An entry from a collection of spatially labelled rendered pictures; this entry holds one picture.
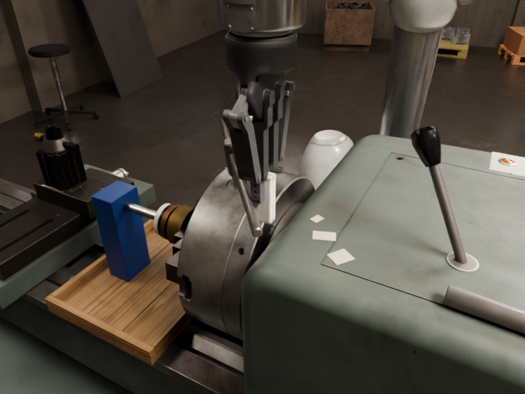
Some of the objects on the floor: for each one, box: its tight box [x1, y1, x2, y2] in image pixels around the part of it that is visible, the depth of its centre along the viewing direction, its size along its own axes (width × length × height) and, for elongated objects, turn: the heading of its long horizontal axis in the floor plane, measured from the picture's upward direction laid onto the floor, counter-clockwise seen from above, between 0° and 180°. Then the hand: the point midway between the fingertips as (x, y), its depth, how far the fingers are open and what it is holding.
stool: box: [27, 44, 99, 131], centre depth 407 cm, size 59×56×70 cm
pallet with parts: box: [437, 27, 470, 59], centre depth 669 cm, size 113×77×31 cm
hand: (262, 197), depth 54 cm, fingers closed
